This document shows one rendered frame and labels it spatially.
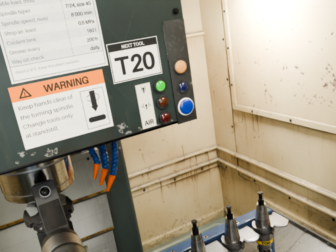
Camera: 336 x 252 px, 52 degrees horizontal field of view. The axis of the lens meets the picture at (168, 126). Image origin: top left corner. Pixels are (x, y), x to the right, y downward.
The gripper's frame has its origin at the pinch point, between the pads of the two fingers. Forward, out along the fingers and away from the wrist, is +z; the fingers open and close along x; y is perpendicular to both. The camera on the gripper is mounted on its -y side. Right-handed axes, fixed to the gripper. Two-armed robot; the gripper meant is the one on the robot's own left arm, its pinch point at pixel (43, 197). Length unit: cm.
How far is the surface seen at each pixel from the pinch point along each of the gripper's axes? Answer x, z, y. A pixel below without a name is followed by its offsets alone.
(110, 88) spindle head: 14.9, -21.1, -25.8
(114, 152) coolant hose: 17.9, -4.2, -7.3
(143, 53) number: 22.3, -21.2, -30.7
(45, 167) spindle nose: 1.6, -8.6, -10.4
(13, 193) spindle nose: -5.7, -6.7, -6.2
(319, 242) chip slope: 99, 6, 63
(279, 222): 60, -14, 26
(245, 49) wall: 100, 47, -17
